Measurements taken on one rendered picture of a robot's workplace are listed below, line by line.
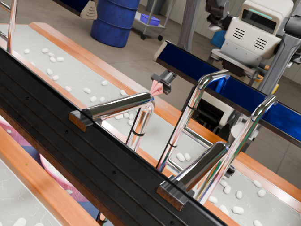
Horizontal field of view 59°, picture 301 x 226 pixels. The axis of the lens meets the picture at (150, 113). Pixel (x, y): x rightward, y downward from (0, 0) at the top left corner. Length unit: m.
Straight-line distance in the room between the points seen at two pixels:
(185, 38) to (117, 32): 3.19
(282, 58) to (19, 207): 0.88
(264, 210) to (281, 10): 0.91
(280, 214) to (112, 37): 3.74
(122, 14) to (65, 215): 3.83
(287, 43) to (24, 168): 0.88
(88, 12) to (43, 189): 0.68
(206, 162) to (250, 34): 1.24
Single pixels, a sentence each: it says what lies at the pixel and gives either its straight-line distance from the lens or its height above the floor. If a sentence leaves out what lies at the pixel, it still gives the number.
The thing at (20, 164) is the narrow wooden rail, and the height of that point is 0.76.
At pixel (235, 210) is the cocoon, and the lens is 0.94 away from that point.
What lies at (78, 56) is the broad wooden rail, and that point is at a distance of 1.54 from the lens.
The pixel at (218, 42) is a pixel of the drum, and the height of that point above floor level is 0.12.
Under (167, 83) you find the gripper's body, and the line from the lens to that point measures 1.19.
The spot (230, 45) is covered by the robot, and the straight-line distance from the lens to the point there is 1.55.
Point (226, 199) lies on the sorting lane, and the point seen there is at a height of 0.74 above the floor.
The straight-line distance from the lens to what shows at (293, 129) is 0.80.
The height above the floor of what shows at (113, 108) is 1.12.
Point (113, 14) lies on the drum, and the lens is 4.31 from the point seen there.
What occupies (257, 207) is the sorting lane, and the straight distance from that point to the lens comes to 1.04.
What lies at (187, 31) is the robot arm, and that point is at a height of 1.12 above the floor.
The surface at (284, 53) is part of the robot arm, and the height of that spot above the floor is 1.21.
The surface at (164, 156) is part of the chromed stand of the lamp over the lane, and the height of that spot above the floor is 0.85.
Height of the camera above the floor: 1.31
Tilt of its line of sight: 27 degrees down
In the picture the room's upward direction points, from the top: 23 degrees clockwise
